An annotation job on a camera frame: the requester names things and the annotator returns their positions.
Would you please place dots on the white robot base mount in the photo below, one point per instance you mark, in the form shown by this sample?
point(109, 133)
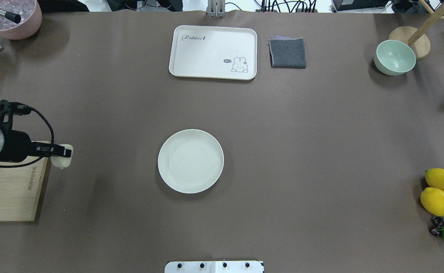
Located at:
point(215, 266)

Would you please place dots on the aluminium frame post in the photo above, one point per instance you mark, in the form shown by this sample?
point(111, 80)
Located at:
point(216, 8)

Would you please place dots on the dark cherries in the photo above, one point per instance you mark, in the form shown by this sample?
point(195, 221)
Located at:
point(437, 226)

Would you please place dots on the cream round plate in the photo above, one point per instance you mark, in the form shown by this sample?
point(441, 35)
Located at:
point(190, 161)

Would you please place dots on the white bun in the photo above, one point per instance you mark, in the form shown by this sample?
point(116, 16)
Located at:
point(61, 155)

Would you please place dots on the cream rabbit tray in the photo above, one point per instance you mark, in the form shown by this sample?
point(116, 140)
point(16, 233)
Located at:
point(213, 52)

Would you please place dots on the mint green bowl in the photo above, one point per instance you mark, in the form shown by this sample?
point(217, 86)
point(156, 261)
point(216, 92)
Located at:
point(394, 58)

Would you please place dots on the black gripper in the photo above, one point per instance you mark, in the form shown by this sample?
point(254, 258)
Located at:
point(18, 145)

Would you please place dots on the yellow lemon near lime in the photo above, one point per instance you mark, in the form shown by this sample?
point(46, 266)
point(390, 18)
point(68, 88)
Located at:
point(432, 199)

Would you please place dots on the bamboo cutting board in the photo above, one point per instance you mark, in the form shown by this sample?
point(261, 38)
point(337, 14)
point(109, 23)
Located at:
point(20, 190)

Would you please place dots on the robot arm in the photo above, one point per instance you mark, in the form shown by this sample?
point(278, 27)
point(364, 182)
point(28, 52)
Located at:
point(30, 159)

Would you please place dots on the grey folded cloth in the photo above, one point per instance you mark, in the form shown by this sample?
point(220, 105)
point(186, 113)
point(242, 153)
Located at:
point(286, 52)

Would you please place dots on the yellow lemon far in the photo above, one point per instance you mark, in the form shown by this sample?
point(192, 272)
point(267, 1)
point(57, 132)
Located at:
point(435, 178)

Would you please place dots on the pink ice bowl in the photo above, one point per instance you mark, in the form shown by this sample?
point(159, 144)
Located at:
point(31, 19)

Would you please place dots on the black tool in bowl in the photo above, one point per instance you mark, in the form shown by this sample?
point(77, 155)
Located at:
point(16, 18)

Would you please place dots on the wooden cup stand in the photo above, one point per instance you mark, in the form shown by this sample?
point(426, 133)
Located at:
point(416, 39)

